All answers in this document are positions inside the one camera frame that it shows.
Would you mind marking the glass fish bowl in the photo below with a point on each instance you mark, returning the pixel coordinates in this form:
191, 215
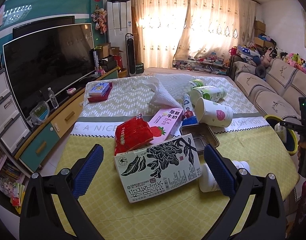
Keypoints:
40, 113

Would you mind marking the stacked cardboard boxes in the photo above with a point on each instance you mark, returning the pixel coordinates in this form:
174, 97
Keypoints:
261, 38

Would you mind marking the teal yellow tv cabinet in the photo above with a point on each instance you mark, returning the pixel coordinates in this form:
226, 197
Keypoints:
38, 145

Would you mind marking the green coconut water bottle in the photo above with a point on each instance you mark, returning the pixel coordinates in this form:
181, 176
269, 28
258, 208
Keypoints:
211, 93

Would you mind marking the blue white tube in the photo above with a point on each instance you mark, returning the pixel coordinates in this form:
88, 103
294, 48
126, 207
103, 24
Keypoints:
189, 117

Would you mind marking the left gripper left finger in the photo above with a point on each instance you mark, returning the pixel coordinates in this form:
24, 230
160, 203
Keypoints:
39, 218

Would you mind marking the white leaf paper cup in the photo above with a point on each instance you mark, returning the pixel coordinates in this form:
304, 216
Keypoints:
212, 113

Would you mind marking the red snack bag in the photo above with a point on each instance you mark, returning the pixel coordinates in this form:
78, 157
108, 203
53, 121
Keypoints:
132, 134

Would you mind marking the clear bubble wrap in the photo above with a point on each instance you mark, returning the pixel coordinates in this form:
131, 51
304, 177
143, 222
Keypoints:
176, 84

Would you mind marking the white pill bottle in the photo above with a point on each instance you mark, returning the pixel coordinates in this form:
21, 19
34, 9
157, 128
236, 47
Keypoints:
207, 182

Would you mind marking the white paper towel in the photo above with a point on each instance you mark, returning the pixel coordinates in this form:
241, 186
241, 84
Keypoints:
161, 97

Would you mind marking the blue card box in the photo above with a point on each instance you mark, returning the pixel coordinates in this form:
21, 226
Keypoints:
99, 89

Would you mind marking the clear water bottle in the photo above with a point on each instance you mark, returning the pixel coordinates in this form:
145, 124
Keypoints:
53, 98

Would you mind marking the brown plastic food tray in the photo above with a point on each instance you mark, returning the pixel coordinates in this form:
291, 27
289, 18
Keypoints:
202, 135

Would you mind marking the yellow rimmed trash bin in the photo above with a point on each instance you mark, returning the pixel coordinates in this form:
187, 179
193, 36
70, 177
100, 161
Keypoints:
287, 136

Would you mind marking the low shelf with books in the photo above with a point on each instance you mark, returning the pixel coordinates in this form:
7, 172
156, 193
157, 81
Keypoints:
201, 65

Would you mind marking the beige sofa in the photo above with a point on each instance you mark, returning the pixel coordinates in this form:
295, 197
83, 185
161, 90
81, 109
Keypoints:
277, 93

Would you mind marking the white drawer unit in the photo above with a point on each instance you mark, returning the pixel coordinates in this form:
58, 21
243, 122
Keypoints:
13, 128

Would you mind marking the large black television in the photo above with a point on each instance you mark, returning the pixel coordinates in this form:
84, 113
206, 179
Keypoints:
52, 58

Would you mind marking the pink strawberry milk carton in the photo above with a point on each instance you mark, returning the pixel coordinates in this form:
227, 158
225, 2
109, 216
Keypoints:
164, 124

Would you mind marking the black tower fan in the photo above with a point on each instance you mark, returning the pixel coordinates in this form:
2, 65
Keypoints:
130, 53

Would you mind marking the pink small object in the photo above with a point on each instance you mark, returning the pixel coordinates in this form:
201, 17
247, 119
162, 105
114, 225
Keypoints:
71, 91

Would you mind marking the white standing air conditioner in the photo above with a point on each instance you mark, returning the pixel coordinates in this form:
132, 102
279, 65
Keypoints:
119, 22

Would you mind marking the pink artificial flowers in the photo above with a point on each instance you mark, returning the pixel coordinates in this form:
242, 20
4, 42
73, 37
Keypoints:
99, 17

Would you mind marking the red fire extinguisher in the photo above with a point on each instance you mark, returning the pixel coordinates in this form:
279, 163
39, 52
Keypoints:
119, 61

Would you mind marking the cream curtains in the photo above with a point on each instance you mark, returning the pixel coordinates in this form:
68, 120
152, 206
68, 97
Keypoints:
190, 29

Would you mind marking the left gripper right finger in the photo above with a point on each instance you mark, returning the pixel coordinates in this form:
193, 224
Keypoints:
255, 209

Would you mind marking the pile of plush toys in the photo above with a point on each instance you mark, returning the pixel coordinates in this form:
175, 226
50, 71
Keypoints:
293, 59

